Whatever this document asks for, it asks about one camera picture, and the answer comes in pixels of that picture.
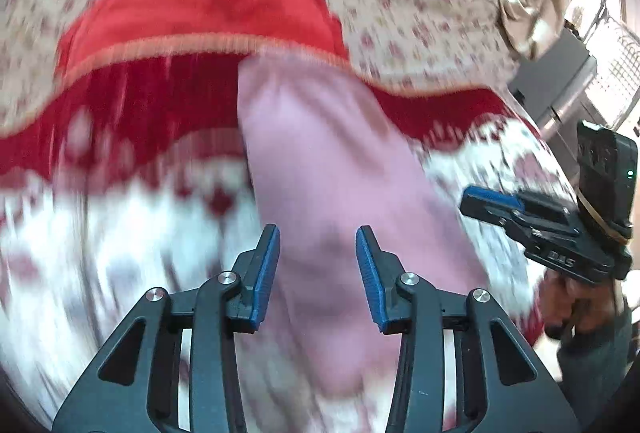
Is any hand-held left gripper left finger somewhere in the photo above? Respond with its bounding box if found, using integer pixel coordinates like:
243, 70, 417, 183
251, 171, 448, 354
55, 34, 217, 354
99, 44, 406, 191
52, 224, 282, 433

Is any pink garment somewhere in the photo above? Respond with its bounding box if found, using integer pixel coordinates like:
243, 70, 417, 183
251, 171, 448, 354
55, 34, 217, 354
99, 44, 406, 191
236, 54, 496, 396

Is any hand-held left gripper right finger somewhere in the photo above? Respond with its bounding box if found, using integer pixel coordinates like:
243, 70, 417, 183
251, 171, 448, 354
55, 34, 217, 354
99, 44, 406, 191
356, 225, 581, 433

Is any white lattice basket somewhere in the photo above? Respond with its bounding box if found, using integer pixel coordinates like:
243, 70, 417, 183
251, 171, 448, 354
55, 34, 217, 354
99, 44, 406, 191
582, 10, 640, 134

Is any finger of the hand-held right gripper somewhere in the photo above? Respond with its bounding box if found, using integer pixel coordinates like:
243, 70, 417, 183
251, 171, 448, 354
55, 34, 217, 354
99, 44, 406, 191
460, 185, 531, 229

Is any red ruffled pillow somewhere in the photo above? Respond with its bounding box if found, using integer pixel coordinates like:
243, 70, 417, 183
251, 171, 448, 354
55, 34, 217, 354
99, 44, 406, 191
56, 0, 352, 81

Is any person's right forearm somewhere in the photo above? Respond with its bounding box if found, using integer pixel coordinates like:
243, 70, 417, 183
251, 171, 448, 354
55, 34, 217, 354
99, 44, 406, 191
555, 308, 638, 419

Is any grey cabinet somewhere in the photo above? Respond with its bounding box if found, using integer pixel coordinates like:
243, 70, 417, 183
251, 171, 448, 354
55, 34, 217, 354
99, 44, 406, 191
507, 30, 601, 144

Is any person's right hand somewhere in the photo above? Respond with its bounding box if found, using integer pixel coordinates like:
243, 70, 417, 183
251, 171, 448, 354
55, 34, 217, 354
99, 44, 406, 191
542, 265, 623, 340

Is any red and white plush blanket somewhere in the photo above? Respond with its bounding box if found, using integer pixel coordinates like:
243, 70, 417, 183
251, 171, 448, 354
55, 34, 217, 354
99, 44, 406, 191
0, 48, 581, 433

